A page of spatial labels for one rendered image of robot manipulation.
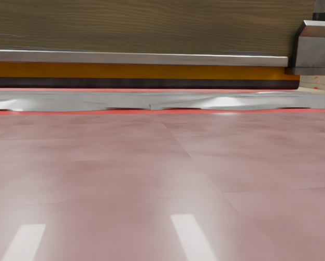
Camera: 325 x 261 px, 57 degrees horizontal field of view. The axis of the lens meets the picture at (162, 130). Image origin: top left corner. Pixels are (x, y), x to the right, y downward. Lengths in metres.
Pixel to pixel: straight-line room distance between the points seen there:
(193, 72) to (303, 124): 0.16
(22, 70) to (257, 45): 0.23
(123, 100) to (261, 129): 0.10
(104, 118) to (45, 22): 0.15
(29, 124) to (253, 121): 0.12
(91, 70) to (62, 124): 0.15
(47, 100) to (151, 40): 0.13
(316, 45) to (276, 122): 0.18
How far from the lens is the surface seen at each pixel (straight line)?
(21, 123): 0.17
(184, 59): 0.29
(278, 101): 0.25
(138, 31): 0.30
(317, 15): 0.51
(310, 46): 0.35
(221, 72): 0.33
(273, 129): 0.16
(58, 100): 0.21
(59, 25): 0.30
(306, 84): 0.49
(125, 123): 0.16
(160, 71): 0.31
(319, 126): 0.18
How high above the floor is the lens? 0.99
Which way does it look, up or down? 13 degrees down
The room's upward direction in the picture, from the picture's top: 1 degrees clockwise
